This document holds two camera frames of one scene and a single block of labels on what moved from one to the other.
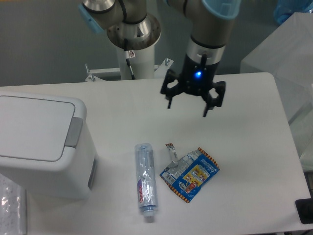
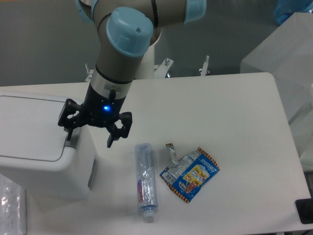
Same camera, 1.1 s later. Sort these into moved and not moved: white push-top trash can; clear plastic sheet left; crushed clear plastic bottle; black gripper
Moved: black gripper
Not moved: crushed clear plastic bottle; white push-top trash can; clear plastic sheet left
